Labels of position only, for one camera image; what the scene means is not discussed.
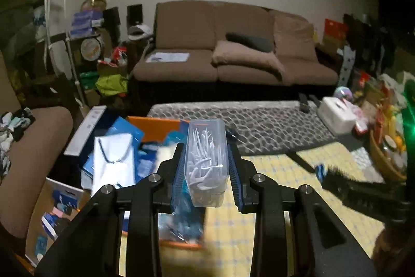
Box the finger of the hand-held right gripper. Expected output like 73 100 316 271
315 164 360 198

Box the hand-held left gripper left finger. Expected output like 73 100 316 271
34 142 185 277

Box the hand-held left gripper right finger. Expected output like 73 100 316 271
227 139 378 277

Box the clear floss pick box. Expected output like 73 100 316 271
183 119 228 209

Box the orange cardboard box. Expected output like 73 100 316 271
126 116 208 250

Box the white blue-trimmed packet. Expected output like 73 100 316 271
92 133 137 198

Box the person's right forearm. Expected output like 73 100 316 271
372 221 415 274

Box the dark blue packet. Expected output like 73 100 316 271
138 142 163 180

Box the wicker basket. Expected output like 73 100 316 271
369 128 408 183

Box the yellow plaid blanket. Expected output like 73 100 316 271
118 144 386 277

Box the grey patterned blanket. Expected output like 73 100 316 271
147 101 386 187

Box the red snack packet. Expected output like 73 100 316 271
353 119 370 135

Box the white tissue box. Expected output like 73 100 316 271
317 96 356 135

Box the purple round toy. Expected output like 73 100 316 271
335 86 353 101

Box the pile of snack packets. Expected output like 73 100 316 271
352 71 409 148

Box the blue star-print bag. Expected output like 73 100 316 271
339 46 356 87

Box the small blue packet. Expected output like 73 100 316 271
34 233 49 256
52 189 78 213
41 212 60 239

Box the green bag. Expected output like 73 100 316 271
95 73 129 96

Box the white paper sheet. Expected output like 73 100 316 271
145 51 190 64

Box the brown flat cushion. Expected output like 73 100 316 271
211 40 287 83

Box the brown armchair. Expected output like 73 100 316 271
0 50 74 240

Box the open cardboard box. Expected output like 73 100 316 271
25 177 85 267

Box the brown square pillow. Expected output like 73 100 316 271
273 15 317 63

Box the red gift bag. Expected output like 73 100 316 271
323 18 349 53

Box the black bag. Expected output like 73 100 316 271
343 13 398 76

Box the brown sofa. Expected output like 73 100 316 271
129 1 339 99

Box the white cap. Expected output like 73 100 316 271
127 24 153 41

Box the round tin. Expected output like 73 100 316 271
80 37 105 61

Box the black panel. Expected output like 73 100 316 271
103 7 121 37
126 4 143 27

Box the pile of clothes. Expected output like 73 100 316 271
0 107 36 182

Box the stack of blue boxes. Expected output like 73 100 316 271
69 10 105 39

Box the white pole rack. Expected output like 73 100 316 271
42 0 86 109

